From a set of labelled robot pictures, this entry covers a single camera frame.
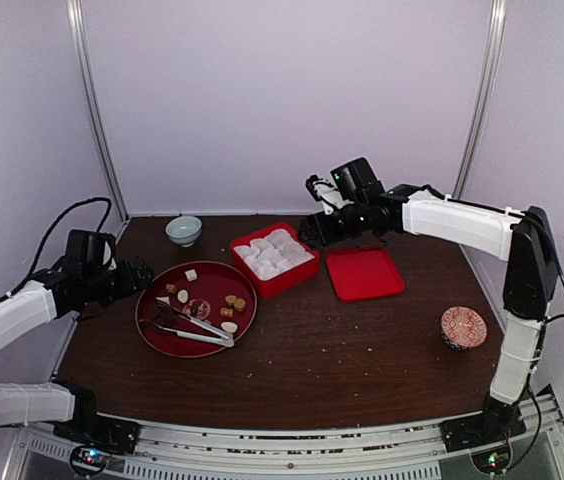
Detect white oval chocolate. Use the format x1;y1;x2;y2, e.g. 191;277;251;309
221;321;238;334
177;290;189;304

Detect round red tray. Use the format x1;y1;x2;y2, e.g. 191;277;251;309
135;261;258;359

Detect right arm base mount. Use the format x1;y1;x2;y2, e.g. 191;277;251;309
440;414;527;476

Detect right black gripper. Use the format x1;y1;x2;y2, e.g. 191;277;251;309
295;201;367;251

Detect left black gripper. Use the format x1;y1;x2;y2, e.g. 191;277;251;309
84;255;154;309

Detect red tin lid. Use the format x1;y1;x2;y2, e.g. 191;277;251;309
325;248;405;302

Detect silver serving tongs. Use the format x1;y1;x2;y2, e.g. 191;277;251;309
138;299;235;348

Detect white square chocolate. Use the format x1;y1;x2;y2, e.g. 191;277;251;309
185;269;198;281

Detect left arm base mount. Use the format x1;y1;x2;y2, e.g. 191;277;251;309
51;415;141;478

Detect red patterned small dish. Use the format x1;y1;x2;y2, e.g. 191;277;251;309
440;306;488;351

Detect red square tin box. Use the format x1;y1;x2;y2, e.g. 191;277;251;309
230;222;319;298

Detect pale green ceramic bowl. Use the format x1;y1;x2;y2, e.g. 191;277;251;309
165;215;203;248

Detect aluminium front rail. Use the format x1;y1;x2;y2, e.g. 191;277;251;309
1;391;564;479

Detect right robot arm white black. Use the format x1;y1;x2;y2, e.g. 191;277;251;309
299;158;564;442

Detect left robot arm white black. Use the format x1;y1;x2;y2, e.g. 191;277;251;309
0;230;155;444

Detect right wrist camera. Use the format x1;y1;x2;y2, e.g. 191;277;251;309
305;175;351;215

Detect white oval chocolate lower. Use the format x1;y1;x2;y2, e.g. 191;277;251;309
221;321;238;334

